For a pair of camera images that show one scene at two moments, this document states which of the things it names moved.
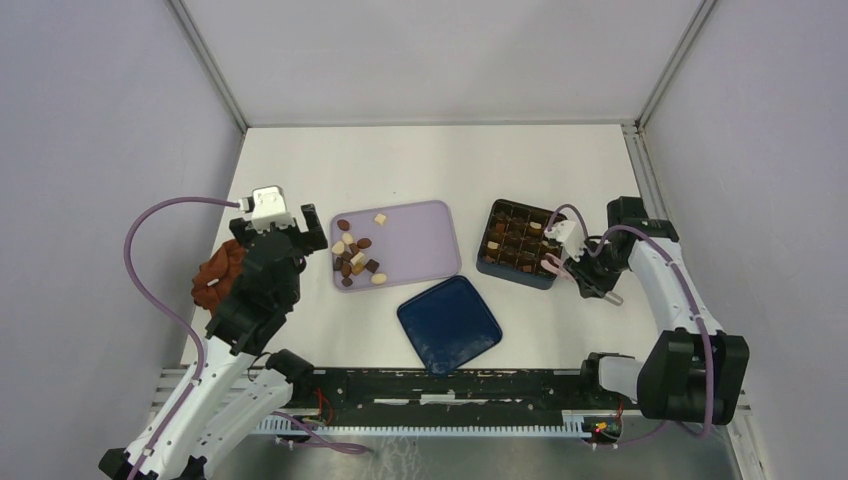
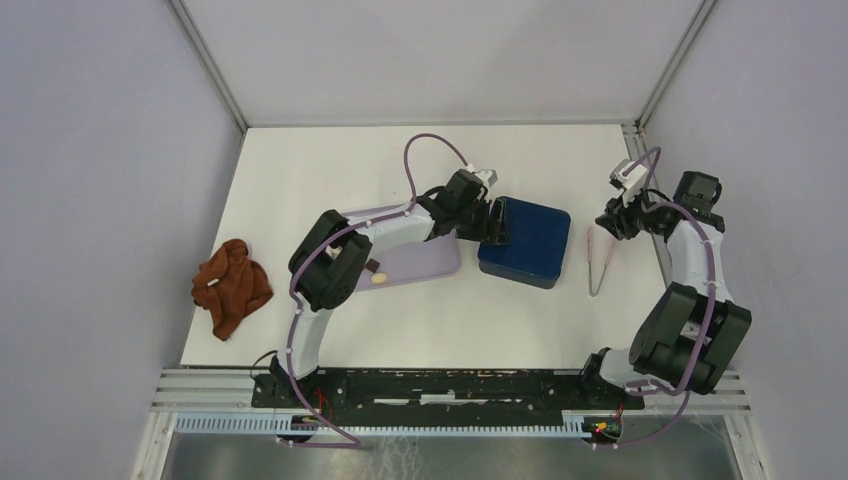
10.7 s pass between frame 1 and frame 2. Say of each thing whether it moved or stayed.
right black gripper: moved
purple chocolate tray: stayed
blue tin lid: moved
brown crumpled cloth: stayed
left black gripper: moved
